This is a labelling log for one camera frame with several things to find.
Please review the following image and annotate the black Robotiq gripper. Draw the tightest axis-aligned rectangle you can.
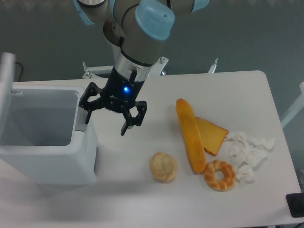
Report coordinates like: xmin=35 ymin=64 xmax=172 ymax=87
xmin=79 ymin=68 xmax=147 ymax=136

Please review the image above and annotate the white push-lid trash can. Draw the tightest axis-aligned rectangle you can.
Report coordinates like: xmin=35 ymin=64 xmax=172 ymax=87
xmin=0 ymin=53 xmax=98 ymax=185

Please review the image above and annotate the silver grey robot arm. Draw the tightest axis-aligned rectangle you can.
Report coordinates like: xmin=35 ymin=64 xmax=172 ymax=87
xmin=74 ymin=0 xmax=208 ymax=134

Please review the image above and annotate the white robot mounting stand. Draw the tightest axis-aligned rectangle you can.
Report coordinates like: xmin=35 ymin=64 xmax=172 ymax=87
xmin=82 ymin=57 xmax=169 ymax=79

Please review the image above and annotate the long orange baguette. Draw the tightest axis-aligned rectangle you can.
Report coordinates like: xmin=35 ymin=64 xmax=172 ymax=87
xmin=176 ymin=98 xmax=206 ymax=174

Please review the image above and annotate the round flower bread roll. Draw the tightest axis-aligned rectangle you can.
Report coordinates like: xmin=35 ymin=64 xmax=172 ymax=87
xmin=149 ymin=152 xmax=178 ymax=183

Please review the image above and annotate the orange toast slice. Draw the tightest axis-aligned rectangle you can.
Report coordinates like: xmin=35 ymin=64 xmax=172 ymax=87
xmin=196 ymin=117 xmax=229 ymax=156

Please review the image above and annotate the crumpled white tissue paper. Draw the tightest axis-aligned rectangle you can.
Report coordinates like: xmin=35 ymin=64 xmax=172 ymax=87
xmin=224 ymin=131 xmax=275 ymax=186

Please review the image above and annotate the black device at table edge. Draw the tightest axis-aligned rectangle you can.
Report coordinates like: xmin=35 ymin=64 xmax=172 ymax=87
xmin=286 ymin=192 xmax=304 ymax=218

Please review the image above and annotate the black cable on floor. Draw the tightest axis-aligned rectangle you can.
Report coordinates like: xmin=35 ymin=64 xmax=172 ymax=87
xmin=14 ymin=61 xmax=24 ymax=81

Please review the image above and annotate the twisted ring bread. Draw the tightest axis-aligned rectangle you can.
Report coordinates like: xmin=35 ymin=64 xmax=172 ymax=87
xmin=204 ymin=160 xmax=236 ymax=191

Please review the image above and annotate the white frame post right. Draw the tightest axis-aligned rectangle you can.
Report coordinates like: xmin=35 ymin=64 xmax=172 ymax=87
xmin=281 ymin=82 xmax=304 ymax=128

